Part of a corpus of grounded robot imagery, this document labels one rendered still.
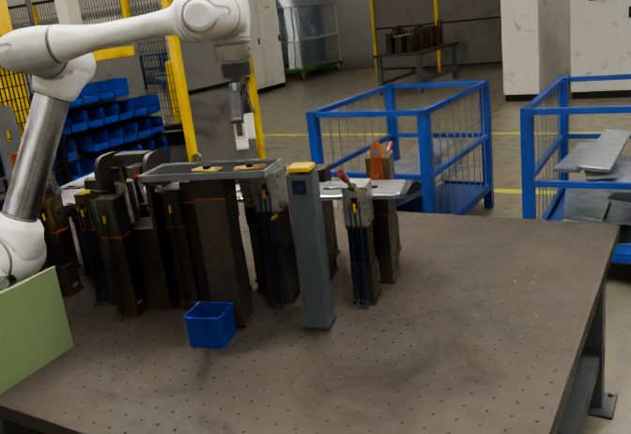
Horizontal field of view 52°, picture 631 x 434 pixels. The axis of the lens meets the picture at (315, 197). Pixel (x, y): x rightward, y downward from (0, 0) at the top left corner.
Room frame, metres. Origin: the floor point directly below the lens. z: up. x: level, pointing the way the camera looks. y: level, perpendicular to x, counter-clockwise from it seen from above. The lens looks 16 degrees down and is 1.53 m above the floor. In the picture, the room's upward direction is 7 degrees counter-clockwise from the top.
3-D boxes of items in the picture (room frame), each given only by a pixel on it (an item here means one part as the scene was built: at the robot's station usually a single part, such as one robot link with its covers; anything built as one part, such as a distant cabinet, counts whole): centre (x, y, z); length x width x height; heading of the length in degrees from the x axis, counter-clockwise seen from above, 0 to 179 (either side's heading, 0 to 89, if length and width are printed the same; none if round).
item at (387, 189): (2.11, 0.37, 1.00); 1.38 x 0.22 x 0.02; 72
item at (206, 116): (5.43, 0.69, 1.00); 1.04 x 0.14 x 2.00; 148
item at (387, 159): (2.11, -0.23, 0.88); 0.14 x 0.09 x 0.36; 162
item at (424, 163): (4.29, -0.66, 0.48); 1.20 x 0.80 x 0.95; 147
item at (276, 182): (1.83, 0.13, 0.90); 0.13 x 0.08 x 0.41; 162
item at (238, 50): (1.68, 0.16, 1.47); 0.09 x 0.09 x 0.06
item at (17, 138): (2.34, 1.08, 1.17); 0.12 x 0.01 x 0.34; 162
